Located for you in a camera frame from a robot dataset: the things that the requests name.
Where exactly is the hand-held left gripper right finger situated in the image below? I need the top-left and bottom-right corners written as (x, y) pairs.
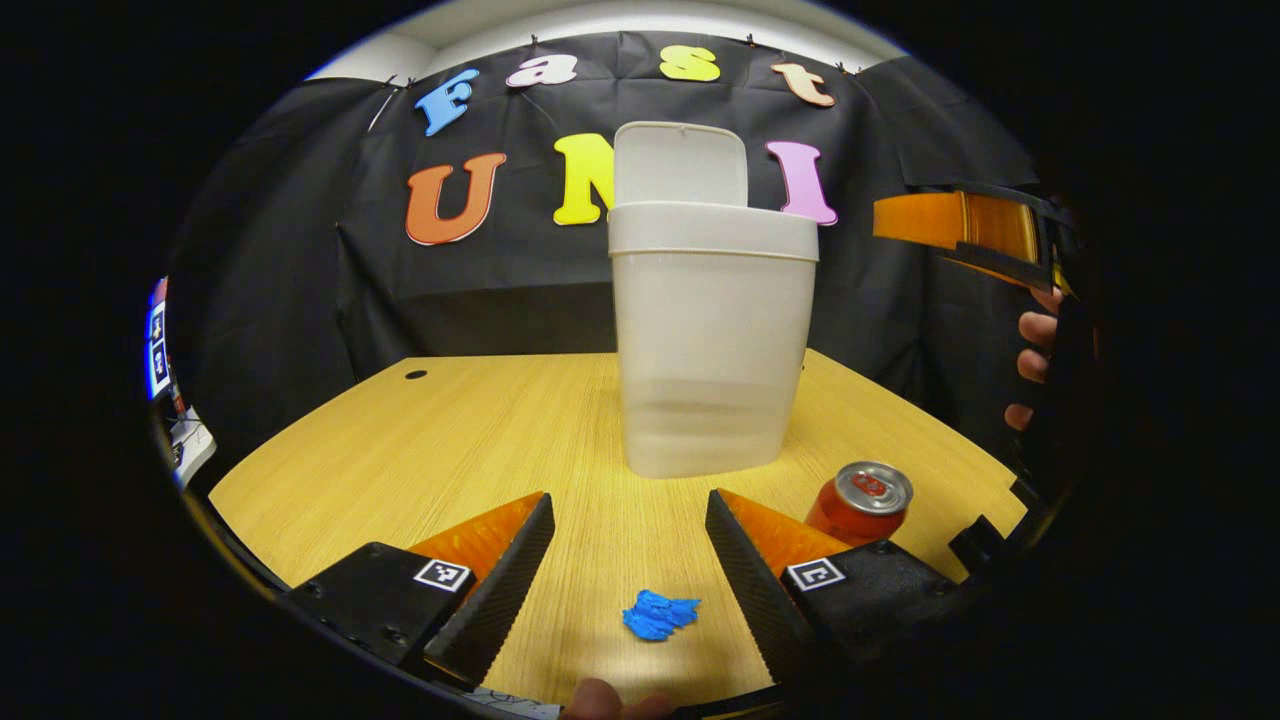
top-left (704, 488), bottom-right (966, 693)

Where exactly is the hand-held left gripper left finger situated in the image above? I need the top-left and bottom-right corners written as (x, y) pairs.
top-left (285, 491), bottom-right (556, 691)

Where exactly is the blue paper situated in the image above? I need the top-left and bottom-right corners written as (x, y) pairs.
top-left (622, 589), bottom-right (702, 642)

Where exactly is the red pop can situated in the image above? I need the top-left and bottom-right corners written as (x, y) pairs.
top-left (805, 460), bottom-right (914, 548)

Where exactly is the white desktop garbage bin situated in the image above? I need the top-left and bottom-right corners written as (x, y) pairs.
top-left (607, 120), bottom-right (821, 479)

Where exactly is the wooden desktop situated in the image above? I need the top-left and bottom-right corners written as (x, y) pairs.
top-left (207, 350), bottom-right (1031, 706)

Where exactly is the black backdrop cloth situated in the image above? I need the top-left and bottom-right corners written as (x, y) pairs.
top-left (165, 30), bottom-right (1091, 481)

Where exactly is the white side table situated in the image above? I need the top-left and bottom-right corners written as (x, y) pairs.
top-left (168, 405), bottom-right (217, 488)

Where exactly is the bright display screen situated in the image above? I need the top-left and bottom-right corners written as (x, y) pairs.
top-left (147, 280), bottom-right (173, 401)

